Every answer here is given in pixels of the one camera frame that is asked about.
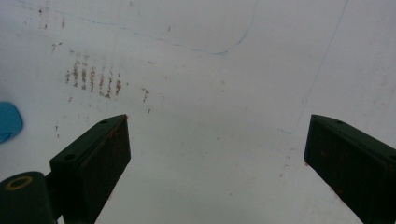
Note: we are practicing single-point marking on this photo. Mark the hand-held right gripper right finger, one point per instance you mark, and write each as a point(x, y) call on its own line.
point(355, 161)

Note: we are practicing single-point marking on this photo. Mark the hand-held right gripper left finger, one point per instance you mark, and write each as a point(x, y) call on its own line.
point(93, 165)

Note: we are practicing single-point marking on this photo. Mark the blue object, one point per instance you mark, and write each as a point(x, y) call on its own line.
point(8, 121)

